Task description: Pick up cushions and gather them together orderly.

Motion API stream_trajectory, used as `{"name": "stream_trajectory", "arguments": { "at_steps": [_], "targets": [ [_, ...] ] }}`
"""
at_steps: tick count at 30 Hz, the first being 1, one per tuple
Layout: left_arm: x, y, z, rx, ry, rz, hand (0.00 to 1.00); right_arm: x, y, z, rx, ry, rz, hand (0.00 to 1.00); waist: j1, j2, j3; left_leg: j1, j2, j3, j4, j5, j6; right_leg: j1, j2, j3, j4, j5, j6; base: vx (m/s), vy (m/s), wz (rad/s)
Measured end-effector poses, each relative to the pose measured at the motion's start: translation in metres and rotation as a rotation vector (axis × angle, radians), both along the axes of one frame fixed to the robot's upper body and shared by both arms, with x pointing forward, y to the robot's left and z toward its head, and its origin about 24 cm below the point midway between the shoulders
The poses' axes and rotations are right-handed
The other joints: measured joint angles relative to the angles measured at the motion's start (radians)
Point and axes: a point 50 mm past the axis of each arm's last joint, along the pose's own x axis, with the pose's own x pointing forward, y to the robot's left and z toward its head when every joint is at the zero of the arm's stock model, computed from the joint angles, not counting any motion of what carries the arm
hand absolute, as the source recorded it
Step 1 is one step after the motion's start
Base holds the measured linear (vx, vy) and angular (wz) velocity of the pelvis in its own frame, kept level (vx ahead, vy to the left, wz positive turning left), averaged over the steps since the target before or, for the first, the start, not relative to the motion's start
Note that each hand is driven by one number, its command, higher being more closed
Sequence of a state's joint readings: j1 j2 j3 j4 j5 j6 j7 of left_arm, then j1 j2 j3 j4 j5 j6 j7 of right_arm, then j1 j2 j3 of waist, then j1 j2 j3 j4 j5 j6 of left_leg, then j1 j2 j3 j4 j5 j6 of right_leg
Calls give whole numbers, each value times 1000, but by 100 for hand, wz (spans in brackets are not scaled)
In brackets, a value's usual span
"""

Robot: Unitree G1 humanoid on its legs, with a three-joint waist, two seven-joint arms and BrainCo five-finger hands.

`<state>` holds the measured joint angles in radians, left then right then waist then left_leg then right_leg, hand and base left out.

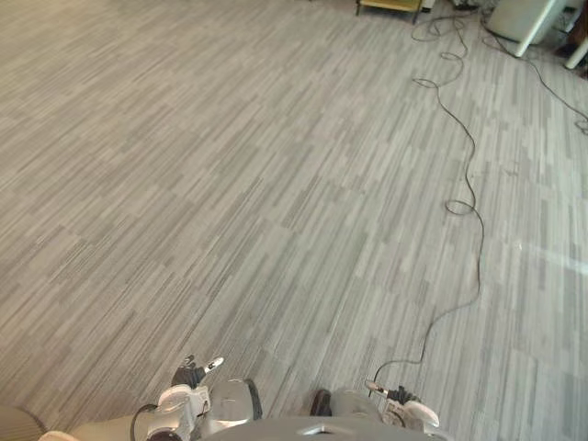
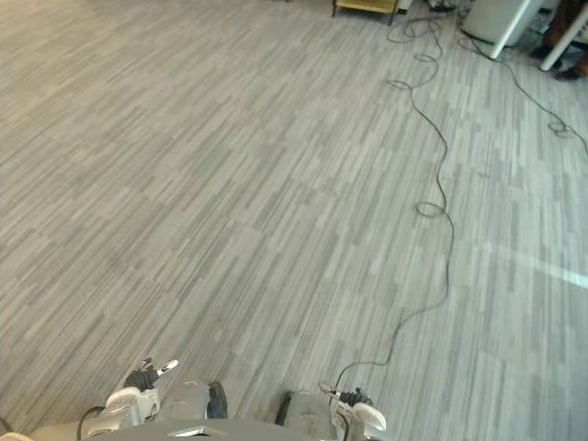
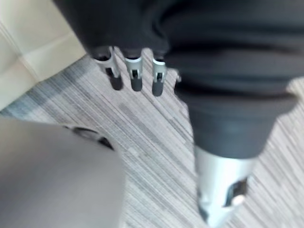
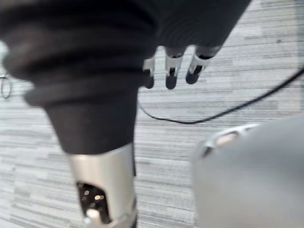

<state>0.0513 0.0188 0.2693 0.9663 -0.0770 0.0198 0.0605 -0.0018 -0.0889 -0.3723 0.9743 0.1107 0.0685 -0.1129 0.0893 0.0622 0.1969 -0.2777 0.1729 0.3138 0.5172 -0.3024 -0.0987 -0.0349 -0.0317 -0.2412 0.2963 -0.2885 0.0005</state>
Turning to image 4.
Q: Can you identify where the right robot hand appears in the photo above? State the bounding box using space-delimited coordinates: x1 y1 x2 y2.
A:
0 0 252 228

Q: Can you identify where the silver robot leg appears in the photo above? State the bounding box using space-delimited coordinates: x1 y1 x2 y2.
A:
191 114 304 228

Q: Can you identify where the thin black cable loop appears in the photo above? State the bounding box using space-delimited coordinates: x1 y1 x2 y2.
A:
0 74 12 99

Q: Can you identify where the black floor cable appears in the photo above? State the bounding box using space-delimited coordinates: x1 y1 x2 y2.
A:
137 71 304 125

